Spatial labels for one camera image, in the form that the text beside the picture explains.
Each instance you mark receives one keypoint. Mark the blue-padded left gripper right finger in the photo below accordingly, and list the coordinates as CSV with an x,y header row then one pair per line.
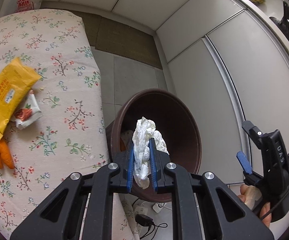
x,y
203,207

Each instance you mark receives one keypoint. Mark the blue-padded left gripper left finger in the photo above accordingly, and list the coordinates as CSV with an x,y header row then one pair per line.
x,y
81,207

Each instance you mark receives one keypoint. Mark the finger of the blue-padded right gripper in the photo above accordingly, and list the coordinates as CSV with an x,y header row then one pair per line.
x,y
245,164

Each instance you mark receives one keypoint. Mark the white paper tissue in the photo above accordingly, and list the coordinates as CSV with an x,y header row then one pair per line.
x,y
145,130

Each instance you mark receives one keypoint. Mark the yellow snack packet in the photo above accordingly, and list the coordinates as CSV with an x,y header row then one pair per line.
x,y
16,79

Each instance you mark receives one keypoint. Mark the dark brown trash bin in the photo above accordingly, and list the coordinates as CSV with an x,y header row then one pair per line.
x,y
173,120

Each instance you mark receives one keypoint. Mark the white kitchen cabinets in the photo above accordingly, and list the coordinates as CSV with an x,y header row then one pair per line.
x,y
225,60

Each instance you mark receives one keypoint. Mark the right hand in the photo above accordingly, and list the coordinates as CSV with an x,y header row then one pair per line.
x,y
250,195

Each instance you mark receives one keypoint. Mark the white power strip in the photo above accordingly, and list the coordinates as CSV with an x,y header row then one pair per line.
x,y
140,208

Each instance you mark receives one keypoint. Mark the black power adapter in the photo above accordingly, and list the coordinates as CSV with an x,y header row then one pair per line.
x,y
147,222

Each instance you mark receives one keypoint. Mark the floral tablecloth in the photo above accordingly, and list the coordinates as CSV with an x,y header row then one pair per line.
x,y
70,135

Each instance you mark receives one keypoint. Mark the white pecan snack packet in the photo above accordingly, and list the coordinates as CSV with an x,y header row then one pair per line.
x,y
27,112

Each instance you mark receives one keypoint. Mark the olive green floor mat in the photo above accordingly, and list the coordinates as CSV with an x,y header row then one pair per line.
x,y
120,39

